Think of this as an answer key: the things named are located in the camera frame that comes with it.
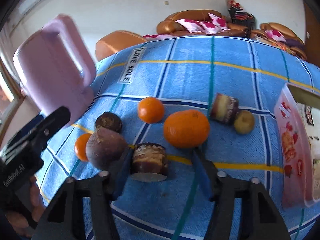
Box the blue plaid tablecloth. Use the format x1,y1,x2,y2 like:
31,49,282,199
37,36,319,239

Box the purple cloth on armchair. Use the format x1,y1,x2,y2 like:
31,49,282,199
286,38,305,51

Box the small orange tangerine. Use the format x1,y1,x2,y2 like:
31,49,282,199
137,97,165,124

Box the brown wooden door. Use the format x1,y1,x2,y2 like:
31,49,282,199
304,2,320,67

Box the brown leather three-seat sofa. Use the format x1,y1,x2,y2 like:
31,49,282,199
157,9,249,37

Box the brown leather armchair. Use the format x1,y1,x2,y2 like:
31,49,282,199
250,22,307,61

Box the stacked dark chairs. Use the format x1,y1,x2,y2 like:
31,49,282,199
228,1,256,30

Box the person's left hand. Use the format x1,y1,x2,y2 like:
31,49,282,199
5,176,46,238

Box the pink electric kettle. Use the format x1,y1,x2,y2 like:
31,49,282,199
13,14,96,125

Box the pink metal tin box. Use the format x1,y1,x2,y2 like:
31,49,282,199
274,83,319,208

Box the purple sugarcane piece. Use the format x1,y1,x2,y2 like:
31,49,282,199
209,93,239,125

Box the dark brown passion fruit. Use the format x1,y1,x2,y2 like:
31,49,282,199
94,112,123,133

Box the brown leather ottoman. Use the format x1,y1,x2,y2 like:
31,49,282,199
95,30,147,61

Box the brown-green kiwi fruit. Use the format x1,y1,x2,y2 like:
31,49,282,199
234,110,255,134

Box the armchair pink floral pillow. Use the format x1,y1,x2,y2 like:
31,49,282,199
265,29,286,42

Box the dark purple round fruit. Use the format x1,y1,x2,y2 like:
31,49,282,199
86,127,128,170

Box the large orange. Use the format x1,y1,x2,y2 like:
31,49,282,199
163,109,210,148

